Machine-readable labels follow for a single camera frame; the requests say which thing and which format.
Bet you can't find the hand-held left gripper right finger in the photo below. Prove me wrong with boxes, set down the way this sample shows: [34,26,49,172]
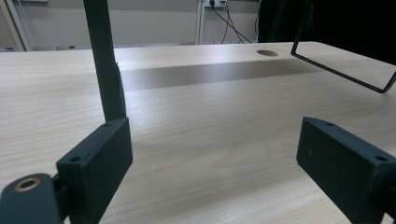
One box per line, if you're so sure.
[295,116,396,224]

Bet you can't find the wall power outlet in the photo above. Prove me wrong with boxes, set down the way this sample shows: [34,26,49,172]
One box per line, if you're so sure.
[205,0,229,8]

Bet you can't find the black power cables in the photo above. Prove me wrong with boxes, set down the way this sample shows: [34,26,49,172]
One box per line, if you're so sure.
[210,1,260,45]

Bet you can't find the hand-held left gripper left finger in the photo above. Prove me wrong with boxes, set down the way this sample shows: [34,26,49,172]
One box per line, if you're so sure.
[55,117,134,224]

